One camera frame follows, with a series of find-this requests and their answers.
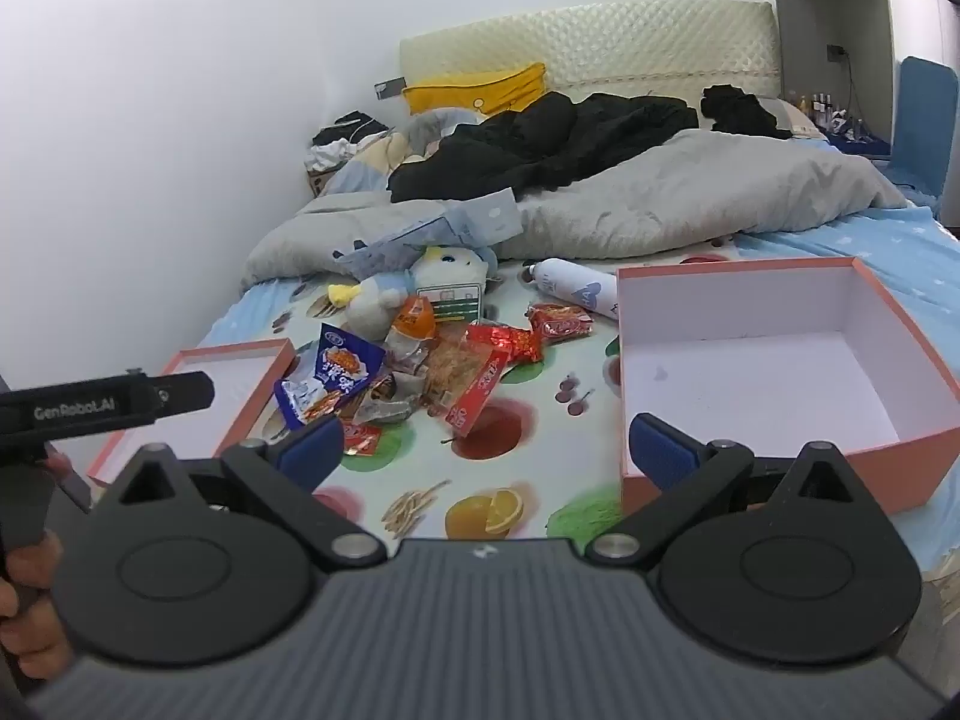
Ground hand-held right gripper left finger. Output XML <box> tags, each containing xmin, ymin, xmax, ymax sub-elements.
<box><xmin>90</xmin><ymin>416</ymin><xmax>387</xmax><ymax>567</ymax></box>

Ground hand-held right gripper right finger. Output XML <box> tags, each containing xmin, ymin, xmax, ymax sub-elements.
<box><xmin>585</xmin><ymin>414</ymin><xmax>871</xmax><ymax>567</ymax></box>

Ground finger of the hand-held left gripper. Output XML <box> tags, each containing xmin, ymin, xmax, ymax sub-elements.
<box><xmin>154</xmin><ymin>371</ymin><xmax>216</xmax><ymax>417</ymax></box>

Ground small blue white snack packet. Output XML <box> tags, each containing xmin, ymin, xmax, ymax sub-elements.
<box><xmin>274</xmin><ymin>377</ymin><xmax>325</xmax><ymax>427</ymax></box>

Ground small red snack packet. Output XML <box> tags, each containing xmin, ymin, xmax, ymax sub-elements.
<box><xmin>341</xmin><ymin>422</ymin><xmax>383</xmax><ymax>458</ymax></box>

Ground large pink cardboard box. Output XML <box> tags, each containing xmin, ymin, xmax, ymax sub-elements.
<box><xmin>615</xmin><ymin>256</ymin><xmax>960</xmax><ymax>515</ymax></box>

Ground orange brown snack packet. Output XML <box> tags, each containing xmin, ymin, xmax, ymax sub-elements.
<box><xmin>391</xmin><ymin>295</ymin><xmax>437</xmax><ymax>340</ymax></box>

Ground clear red-label snack packet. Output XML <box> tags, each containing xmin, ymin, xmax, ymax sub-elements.
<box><xmin>426</xmin><ymin>326</ymin><xmax>512</xmax><ymax>437</ymax></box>

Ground person's left hand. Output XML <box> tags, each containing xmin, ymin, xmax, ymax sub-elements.
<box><xmin>0</xmin><ymin>535</ymin><xmax>72</xmax><ymax>661</ymax></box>

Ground pink box lid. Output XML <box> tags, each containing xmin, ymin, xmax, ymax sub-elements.
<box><xmin>88</xmin><ymin>339</ymin><xmax>297</xmax><ymax>492</ymax></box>

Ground fruit print mat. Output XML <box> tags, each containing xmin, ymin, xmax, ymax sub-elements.
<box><xmin>191</xmin><ymin>236</ymin><xmax>751</xmax><ymax>541</ymax></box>

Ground white blue plush toy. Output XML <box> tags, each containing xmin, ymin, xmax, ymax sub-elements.
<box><xmin>328</xmin><ymin>244</ymin><xmax>500</xmax><ymax>336</ymax></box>

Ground white spray bottle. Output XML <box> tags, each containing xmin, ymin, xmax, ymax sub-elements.
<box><xmin>529</xmin><ymin>257</ymin><xmax>623</xmax><ymax>321</ymax></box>

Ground grey duvet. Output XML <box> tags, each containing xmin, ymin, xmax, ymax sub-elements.
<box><xmin>240</xmin><ymin>127</ymin><xmax>908</xmax><ymax>295</ymax></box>

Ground pile of clothes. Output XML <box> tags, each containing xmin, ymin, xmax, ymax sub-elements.
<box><xmin>304</xmin><ymin>111</ymin><xmax>391</xmax><ymax>170</ymax></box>

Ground pastel printed blanket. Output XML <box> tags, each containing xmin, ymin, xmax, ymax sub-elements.
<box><xmin>322</xmin><ymin>109</ymin><xmax>481</xmax><ymax>200</ymax></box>

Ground black jacket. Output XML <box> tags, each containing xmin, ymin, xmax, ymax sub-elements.
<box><xmin>388</xmin><ymin>92</ymin><xmax>700</xmax><ymax>205</ymax></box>

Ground small black garment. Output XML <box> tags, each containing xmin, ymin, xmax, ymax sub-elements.
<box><xmin>701</xmin><ymin>85</ymin><xmax>794</xmax><ymax>140</ymax></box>

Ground grey pillow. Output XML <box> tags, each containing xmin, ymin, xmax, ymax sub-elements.
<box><xmin>772</xmin><ymin>97</ymin><xmax>827</xmax><ymax>140</ymax></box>

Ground group of small bottles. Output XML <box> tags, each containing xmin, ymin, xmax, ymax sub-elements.
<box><xmin>787</xmin><ymin>90</ymin><xmax>895</xmax><ymax>160</ymax></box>

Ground yellow pillow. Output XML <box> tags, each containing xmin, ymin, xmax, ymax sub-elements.
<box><xmin>403</xmin><ymin>62</ymin><xmax>547</xmax><ymax>118</ymax></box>

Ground cream quilted headboard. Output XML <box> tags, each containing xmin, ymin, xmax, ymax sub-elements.
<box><xmin>397</xmin><ymin>1</ymin><xmax>782</xmax><ymax>104</ymax></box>

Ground blue chair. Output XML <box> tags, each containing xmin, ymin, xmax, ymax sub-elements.
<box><xmin>889</xmin><ymin>56</ymin><xmax>960</xmax><ymax>202</ymax></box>

